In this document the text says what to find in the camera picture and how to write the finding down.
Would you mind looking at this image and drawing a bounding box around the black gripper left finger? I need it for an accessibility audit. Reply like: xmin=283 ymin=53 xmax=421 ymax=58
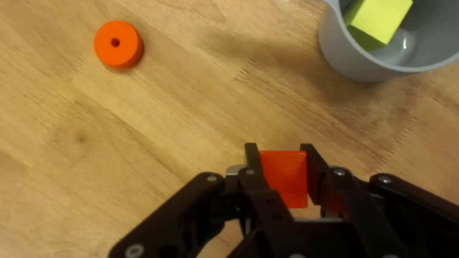
xmin=108 ymin=143 xmax=308 ymax=258

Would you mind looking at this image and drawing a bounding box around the orange red block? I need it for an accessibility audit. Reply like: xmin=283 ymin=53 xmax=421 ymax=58
xmin=260 ymin=150 xmax=309 ymax=207

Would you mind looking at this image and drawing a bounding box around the yellow block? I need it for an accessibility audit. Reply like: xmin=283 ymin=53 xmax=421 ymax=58
xmin=343 ymin=0 xmax=414 ymax=48

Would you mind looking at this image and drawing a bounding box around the orange disc near cup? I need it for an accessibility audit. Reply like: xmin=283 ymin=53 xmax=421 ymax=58
xmin=94 ymin=20 xmax=144 ymax=68

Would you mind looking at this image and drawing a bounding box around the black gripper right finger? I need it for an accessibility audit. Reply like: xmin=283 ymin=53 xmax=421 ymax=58
xmin=300 ymin=143 xmax=459 ymax=258

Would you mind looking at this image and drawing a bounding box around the grey measuring cup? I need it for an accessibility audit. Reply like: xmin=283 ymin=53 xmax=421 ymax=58
xmin=319 ymin=0 xmax=459 ymax=83

